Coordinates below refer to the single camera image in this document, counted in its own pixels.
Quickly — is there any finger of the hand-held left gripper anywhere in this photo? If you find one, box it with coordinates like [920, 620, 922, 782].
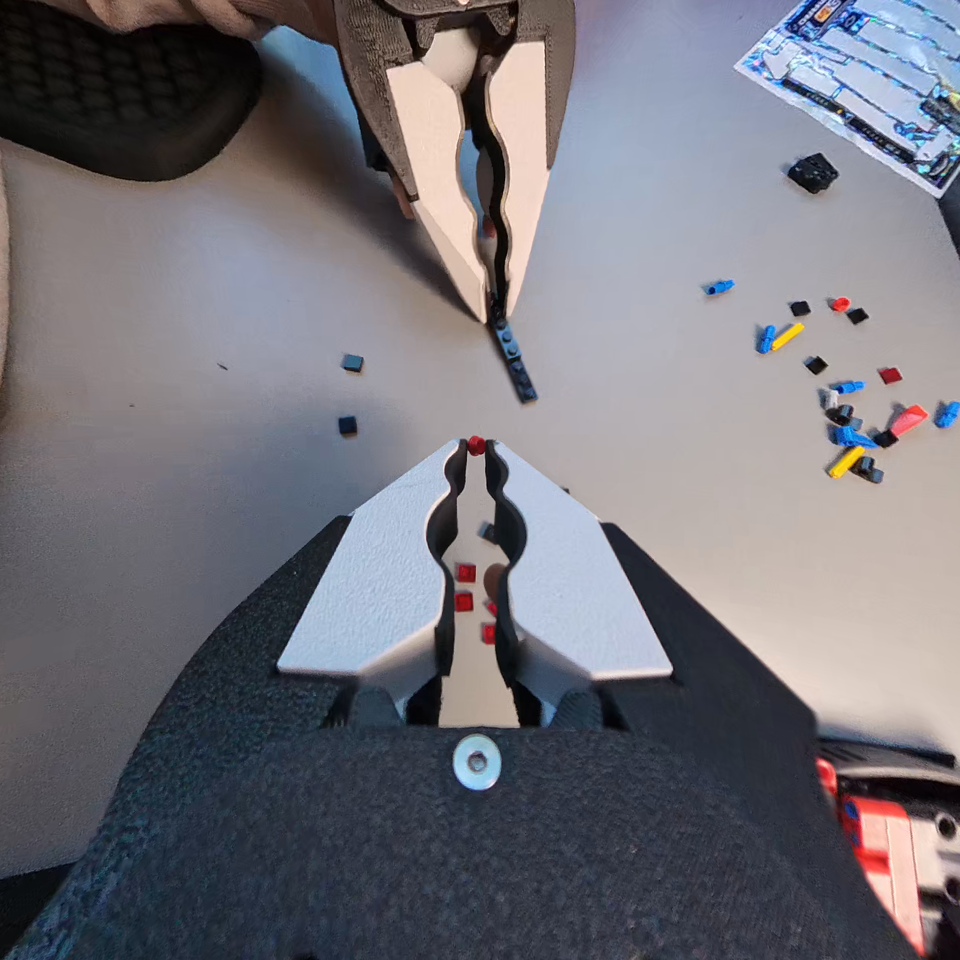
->
[386, 61, 496, 325]
[478, 37, 555, 318]

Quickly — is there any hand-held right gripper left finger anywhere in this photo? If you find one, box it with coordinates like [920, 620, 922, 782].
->
[276, 438, 470, 720]

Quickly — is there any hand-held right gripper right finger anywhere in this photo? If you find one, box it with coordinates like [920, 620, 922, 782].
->
[483, 438, 675, 723]

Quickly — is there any long black lego plate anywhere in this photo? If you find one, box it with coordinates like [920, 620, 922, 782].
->
[487, 296, 540, 405]

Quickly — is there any person's left forearm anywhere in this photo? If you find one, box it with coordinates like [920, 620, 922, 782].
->
[78, 0, 340, 45]

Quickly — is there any red black lego car model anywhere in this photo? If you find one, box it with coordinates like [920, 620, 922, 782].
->
[816, 742, 960, 960]

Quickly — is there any black chair seat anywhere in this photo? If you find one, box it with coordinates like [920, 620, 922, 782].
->
[0, 0, 265, 183]

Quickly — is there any shiny sticker sheet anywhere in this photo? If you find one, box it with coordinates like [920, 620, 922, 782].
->
[733, 0, 960, 199]

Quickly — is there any black lego bracket piece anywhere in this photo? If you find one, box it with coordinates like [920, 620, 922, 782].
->
[786, 152, 840, 195]

